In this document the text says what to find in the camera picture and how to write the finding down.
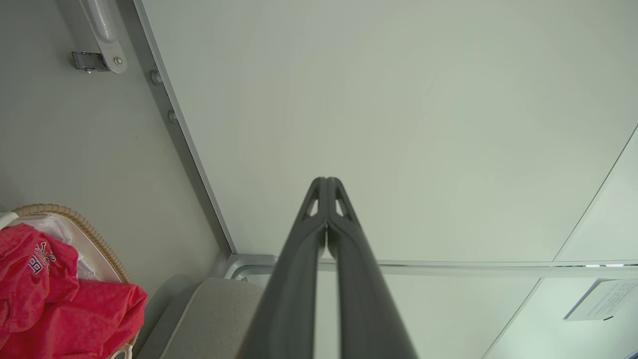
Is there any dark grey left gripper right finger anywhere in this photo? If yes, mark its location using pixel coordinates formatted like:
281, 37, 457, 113
326, 178, 418, 359

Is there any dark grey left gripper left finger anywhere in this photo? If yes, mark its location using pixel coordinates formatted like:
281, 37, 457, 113
239, 178, 328, 359

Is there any red shirt with white trim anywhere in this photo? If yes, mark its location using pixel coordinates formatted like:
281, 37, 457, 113
0, 278, 149, 359
0, 223, 80, 345

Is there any white paper sign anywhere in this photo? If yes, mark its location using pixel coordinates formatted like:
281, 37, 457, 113
563, 278, 638, 322

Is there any wicker rimmed white laundry basket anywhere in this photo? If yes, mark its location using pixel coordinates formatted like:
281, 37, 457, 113
0, 203, 139, 359

